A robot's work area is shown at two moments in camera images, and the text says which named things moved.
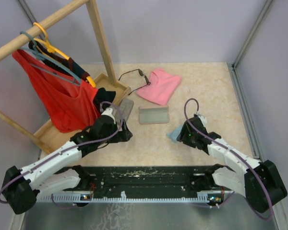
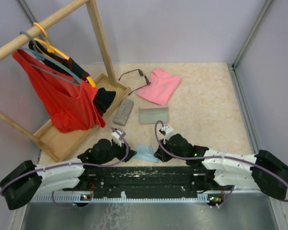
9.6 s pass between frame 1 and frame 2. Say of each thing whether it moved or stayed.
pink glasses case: stayed
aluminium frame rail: stayed
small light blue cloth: moved
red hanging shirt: stayed
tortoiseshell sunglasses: stayed
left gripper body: moved
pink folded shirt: stayed
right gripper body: moved
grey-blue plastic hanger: stayed
